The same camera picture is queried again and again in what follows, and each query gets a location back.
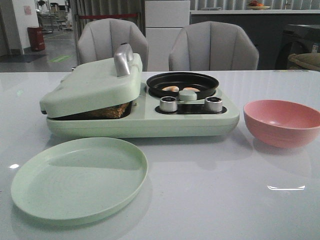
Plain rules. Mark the cooked shrimp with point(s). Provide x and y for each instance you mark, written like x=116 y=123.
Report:
x=172 y=88
x=191 y=89

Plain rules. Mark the bread slice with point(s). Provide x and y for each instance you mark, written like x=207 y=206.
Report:
x=112 y=112

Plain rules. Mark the green breakfast maker lid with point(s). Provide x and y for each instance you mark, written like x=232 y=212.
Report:
x=96 y=85

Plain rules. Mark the pink bowl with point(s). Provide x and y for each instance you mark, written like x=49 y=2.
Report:
x=281 y=123

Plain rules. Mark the green breakfast maker base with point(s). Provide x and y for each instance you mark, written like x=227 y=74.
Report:
x=145 y=122

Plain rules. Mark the left silver control knob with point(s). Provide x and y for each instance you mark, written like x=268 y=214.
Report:
x=168 y=104

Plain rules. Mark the silver control knob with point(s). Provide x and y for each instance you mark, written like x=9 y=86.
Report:
x=168 y=104
x=213 y=104

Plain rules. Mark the right silver control knob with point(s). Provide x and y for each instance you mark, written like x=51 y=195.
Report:
x=213 y=104

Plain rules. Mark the black round frying pan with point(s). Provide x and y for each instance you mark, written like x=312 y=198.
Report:
x=204 y=83

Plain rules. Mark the right grey chair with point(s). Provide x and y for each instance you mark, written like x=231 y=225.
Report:
x=213 y=46

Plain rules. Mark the grey chair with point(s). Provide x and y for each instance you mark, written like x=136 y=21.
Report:
x=213 y=46
x=100 y=39

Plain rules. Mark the white refrigerator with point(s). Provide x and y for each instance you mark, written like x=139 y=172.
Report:
x=164 y=19

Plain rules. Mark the left grey chair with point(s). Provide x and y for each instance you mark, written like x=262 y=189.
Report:
x=100 y=39

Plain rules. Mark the light green plate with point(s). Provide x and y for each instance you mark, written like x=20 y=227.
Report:
x=80 y=181

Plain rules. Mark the red barrier belt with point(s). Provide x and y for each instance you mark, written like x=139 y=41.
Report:
x=109 y=16

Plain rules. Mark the grey counter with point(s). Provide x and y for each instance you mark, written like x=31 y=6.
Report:
x=264 y=27

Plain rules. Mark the red trash bin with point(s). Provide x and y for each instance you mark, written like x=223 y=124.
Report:
x=36 y=38

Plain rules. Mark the fruit plate on counter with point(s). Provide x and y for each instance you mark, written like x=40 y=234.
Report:
x=255 y=5

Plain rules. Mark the dark washing machine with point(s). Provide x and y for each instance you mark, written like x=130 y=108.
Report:
x=297 y=39

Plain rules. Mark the beige cushion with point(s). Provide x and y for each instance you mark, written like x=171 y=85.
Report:
x=306 y=61

